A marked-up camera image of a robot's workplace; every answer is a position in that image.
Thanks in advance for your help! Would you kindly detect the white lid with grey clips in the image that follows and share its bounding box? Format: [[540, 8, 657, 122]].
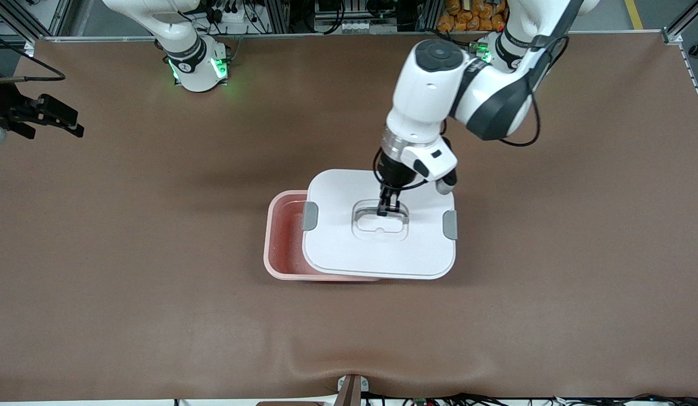
[[302, 169, 458, 280]]

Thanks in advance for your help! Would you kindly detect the pink plastic storage box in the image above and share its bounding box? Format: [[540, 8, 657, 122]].
[[264, 190, 383, 281]]

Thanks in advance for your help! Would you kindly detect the brown table mat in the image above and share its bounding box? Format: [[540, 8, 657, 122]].
[[0, 31, 698, 402]]

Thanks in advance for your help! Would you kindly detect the orange snack packet pile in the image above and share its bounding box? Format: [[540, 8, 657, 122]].
[[437, 0, 510, 33]]

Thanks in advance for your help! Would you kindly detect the white power strip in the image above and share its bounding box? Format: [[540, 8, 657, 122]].
[[213, 10, 253, 34]]

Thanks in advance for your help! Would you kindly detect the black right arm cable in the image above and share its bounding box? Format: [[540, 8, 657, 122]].
[[0, 31, 65, 84]]

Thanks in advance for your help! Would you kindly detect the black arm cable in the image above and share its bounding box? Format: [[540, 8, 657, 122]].
[[373, 34, 569, 189], [0, 31, 65, 84]]

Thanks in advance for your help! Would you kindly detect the diagonal aluminium frame strut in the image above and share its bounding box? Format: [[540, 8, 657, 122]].
[[0, 0, 64, 37]]

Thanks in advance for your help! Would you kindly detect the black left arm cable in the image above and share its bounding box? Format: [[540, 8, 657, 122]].
[[373, 34, 569, 189]]

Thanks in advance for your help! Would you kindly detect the aluminium frame post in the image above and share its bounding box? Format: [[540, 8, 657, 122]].
[[268, 0, 290, 33], [422, 0, 442, 32]]

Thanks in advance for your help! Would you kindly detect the grey camera mast bracket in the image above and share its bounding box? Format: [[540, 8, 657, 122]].
[[336, 374, 370, 406]]

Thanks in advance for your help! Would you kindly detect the aluminium corner post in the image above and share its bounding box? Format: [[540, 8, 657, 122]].
[[662, 0, 698, 45]]

